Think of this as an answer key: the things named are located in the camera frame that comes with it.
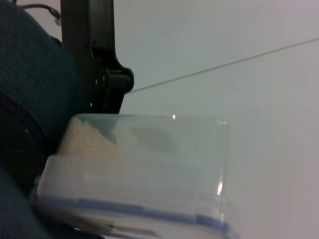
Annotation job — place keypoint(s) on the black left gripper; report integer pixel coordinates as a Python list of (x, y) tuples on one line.
[(87, 25)]

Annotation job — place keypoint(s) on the dark teal fabric bag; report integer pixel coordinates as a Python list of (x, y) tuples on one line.
[(32, 74)]

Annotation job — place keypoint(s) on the clear plastic food container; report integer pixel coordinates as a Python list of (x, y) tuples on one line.
[(149, 174)]

